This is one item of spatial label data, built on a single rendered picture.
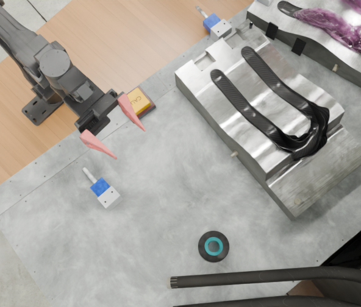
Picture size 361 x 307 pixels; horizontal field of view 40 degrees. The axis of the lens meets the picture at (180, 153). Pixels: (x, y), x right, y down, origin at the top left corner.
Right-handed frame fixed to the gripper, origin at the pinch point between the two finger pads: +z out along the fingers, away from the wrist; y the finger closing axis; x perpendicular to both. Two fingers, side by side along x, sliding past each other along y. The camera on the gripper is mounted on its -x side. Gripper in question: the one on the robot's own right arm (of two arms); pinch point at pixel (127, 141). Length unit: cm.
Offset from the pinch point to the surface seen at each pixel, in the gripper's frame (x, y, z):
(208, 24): 36, 45, -20
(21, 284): 120, -60, -24
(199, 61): 33.9, 34.1, -12.8
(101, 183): 36.0, -8.5, -7.8
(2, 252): 121, -57, -40
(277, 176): 33.3, 24.2, 24.6
